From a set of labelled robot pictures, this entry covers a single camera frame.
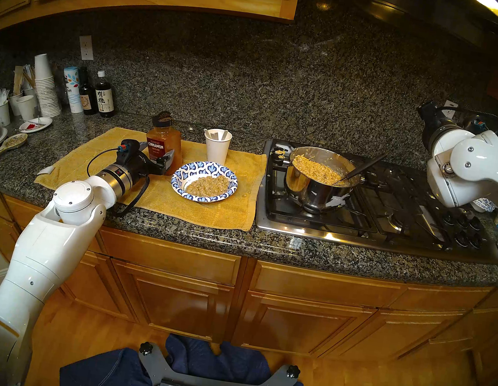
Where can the white wall outlet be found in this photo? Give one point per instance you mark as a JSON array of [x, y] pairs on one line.
[[86, 48], [450, 106]]

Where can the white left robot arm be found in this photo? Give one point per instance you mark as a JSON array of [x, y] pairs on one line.
[[50, 249]]

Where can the dark oil bottle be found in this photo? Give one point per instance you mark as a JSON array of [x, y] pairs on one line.
[[87, 100]]

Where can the small white plate red stain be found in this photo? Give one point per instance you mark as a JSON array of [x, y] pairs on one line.
[[36, 124]]

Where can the blue patterned paper bowl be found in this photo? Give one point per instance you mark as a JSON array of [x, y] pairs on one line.
[[187, 171]]

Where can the bundle of wooden stir sticks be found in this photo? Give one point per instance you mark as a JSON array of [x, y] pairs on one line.
[[29, 74]]

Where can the yellow terry towel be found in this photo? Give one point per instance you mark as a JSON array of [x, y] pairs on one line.
[[95, 162]]

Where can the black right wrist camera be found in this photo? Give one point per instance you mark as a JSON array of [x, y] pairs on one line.
[[482, 124]]

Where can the flat wooden cutlery pack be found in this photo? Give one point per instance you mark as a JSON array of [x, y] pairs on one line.
[[18, 79]]

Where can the white paper cup with spoons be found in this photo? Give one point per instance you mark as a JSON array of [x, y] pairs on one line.
[[216, 150]]

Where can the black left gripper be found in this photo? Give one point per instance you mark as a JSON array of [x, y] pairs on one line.
[[146, 168]]

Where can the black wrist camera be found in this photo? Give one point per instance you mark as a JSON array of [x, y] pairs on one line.
[[129, 150], [482, 124]]

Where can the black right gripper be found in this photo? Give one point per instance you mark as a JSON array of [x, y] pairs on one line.
[[432, 117]]

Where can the stack of blue patterned bowls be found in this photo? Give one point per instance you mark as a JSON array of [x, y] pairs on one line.
[[486, 205]]

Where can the stainless gas cooktop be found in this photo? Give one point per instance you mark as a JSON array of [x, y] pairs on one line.
[[411, 228]]

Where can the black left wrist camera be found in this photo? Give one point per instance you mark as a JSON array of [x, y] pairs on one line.
[[129, 150]]

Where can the stainless range hood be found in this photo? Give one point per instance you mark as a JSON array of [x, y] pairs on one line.
[[398, 3]]

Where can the oatmeal in saucepan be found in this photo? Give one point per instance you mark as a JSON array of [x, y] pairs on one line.
[[315, 170]]

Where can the stainless steel saucepan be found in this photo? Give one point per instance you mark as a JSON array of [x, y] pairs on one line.
[[309, 194]]

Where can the white plastic spoon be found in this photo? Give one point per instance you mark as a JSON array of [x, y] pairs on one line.
[[210, 134], [222, 135]]

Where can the ground cinnamon jar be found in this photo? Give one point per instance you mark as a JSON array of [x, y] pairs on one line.
[[163, 145]]

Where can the stack of white paper cups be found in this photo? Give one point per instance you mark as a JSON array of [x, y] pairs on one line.
[[48, 92]]

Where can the white salt canister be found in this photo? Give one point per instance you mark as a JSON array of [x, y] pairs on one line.
[[73, 94]]

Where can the scooped oatmeal portion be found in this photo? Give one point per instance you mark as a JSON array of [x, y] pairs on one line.
[[208, 186]]

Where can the dark blue denim cloth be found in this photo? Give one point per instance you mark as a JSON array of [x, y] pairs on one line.
[[109, 378]]

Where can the white paper cup with forks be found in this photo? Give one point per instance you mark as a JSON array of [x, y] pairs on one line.
[[1, 115]]

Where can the wooden spoon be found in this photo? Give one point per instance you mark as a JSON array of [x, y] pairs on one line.
[[12, 142]]

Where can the soy sauce bottle white cap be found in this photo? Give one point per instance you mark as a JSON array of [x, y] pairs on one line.
[[105, 100]]

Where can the wooden lower cabinets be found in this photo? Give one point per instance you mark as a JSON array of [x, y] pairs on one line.
[[238, 295]]

